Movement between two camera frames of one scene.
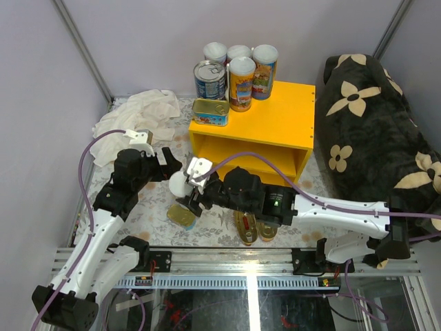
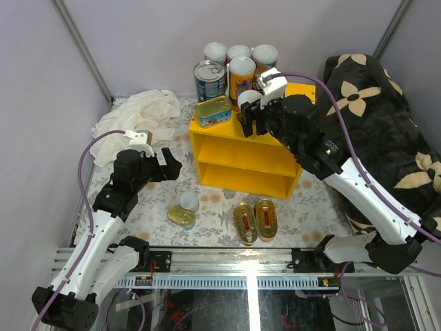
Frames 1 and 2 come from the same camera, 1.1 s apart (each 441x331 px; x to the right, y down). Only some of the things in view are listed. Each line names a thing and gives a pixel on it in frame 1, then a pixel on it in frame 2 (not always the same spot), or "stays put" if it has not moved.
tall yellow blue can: x=265 y=56 stays put
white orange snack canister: x=215 y=51 stays put
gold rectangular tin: x=182 y=216 stays put
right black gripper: x=191 y=203 → x=246 y=117
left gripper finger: x=172 y=164 stays put
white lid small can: x=178 y=185 → x=248 y=95
